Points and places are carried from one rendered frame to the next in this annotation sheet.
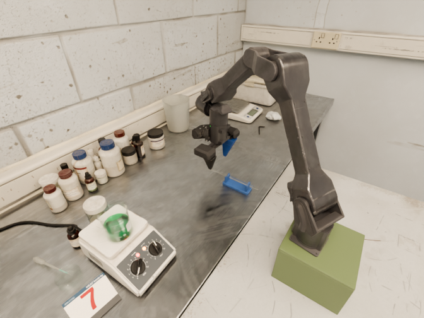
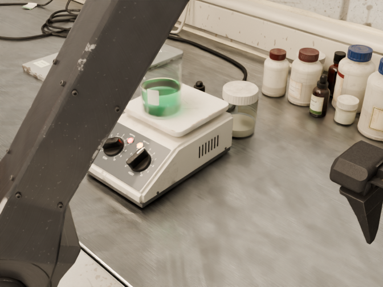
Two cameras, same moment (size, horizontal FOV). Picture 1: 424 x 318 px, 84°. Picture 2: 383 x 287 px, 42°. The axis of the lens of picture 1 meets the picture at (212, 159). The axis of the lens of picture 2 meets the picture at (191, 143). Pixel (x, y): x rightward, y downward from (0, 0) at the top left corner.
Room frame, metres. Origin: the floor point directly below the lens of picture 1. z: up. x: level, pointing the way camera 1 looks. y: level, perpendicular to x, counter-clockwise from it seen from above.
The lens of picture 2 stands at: (0.50, -0.41, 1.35)
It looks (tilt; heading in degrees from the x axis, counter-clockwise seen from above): 33 degrees down; 99
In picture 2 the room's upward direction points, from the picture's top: 1 degrees clockwise
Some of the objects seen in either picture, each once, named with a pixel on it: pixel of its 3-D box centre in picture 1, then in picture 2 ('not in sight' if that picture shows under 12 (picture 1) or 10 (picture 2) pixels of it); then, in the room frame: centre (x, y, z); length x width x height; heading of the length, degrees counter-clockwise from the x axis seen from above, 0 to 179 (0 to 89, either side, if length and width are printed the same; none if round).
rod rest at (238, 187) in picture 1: (236, 183); not in sight; (0.62, -0.09, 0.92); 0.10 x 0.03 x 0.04; 55
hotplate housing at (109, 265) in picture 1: (125, 244); (164, 137); (0.36, 0.22, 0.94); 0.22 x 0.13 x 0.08; 58
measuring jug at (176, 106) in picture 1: (178, 112); not in sight; (1.07, 0.16, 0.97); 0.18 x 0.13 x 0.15; 172
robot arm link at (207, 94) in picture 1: (211, 100); not in sight; (0.70, 0.00, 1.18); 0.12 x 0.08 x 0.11; 30
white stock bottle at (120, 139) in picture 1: (122, 143); not in sight; (0.82, 0.36, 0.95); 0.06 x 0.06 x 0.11
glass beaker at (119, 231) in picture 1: (115, 223); (160, 85); (0.36, 0.22, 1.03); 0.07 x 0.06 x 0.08; 122
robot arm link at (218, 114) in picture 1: (218, 111); not in sight; (0.66, -0.02, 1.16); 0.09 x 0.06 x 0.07; 30
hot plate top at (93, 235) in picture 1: (113, 228); (176, 106); (0.37, 0.24, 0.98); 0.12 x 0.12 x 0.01; 58
